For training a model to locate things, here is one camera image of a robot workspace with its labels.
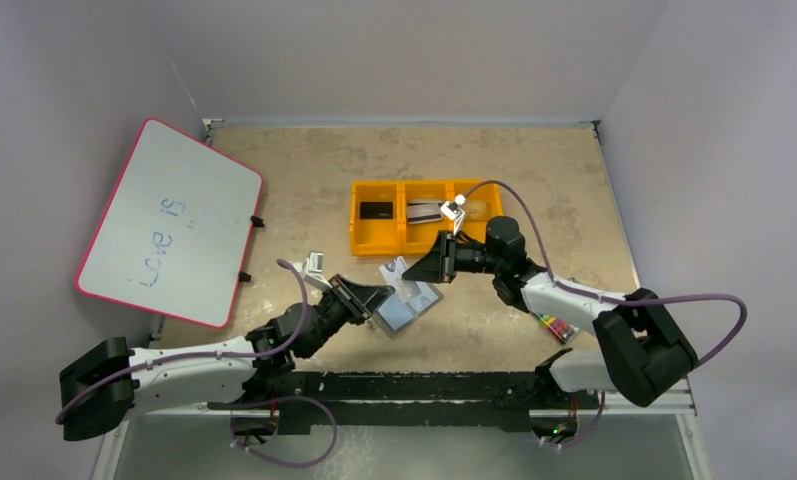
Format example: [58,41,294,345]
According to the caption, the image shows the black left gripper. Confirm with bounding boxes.
[301,273,393,359]

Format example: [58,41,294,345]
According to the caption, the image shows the grey leather card holder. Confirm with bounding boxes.
[369,280,443,338]

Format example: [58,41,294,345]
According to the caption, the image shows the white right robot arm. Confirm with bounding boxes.
[402,216,699,407]

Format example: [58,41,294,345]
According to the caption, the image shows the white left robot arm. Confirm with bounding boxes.
[56,274,395,442]

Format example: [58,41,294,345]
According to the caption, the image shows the silver striped card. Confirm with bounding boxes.
[406,199,443,225]

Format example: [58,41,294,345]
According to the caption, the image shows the black card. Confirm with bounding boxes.
[358,201,395,220]

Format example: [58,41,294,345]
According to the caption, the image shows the yellow middle bin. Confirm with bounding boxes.
[402,181,453,255]

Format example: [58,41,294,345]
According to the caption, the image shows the yellow bin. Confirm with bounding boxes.
[461,184,504,242]
[349,181,401,257]
[402,181,453,255]

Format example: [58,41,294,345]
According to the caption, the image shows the yellow left bin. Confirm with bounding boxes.
[349,181,401,257]

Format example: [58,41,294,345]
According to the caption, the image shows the yellow right bin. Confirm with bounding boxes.
[461,184,504,242]

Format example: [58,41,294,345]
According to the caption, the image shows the coloured marker pack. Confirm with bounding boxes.
[535,314,580,345]

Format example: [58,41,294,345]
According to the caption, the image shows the pink framed whiteboard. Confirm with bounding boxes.
[75,118,264,329]

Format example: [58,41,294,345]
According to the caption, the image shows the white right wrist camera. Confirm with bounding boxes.
[440,194,467,236]

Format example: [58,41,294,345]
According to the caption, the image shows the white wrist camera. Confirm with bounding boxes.
[301,251,331,291]
[440,194,467,236]

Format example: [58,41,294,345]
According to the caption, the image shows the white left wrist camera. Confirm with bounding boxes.
[301,251,331,291]

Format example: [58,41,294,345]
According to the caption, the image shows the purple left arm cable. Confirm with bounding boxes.
[54,258,309,425]

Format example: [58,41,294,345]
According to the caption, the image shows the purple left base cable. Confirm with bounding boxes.
[228,394,340,469]

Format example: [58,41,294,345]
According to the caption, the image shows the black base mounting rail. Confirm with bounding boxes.
[207,360,598,437]

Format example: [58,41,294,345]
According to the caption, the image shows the aluminium frame rail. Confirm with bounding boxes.
[94,381,712,479]

